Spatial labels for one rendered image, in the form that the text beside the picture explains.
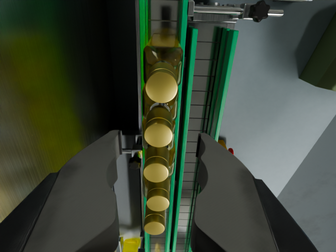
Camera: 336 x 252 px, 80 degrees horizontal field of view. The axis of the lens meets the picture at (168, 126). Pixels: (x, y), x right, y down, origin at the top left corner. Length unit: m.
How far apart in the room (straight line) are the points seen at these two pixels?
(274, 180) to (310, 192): 1.49
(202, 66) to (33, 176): 0.40
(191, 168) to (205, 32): 0.38
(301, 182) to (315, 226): 0.73
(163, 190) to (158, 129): 0.11
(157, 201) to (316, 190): 2.22
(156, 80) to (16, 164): 0.15
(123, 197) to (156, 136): 0.52
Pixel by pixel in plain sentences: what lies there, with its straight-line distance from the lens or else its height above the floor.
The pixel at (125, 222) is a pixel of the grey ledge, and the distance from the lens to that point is 0.85.
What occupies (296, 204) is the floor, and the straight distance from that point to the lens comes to 2.50.
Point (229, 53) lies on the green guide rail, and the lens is 0.42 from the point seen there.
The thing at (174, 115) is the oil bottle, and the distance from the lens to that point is 0.31.
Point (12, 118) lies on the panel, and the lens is 0.21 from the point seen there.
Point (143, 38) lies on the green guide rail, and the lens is 0.40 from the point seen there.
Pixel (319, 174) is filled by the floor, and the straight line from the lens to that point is 2.31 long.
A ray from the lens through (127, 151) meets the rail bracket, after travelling 0.51.
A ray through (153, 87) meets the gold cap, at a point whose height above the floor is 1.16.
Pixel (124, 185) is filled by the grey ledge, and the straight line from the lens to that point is 0.70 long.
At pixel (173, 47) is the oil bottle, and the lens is 0.29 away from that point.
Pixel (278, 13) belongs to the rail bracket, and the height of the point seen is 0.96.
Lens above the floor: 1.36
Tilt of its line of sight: 61 degrees down
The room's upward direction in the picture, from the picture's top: 179 degrees clockwise
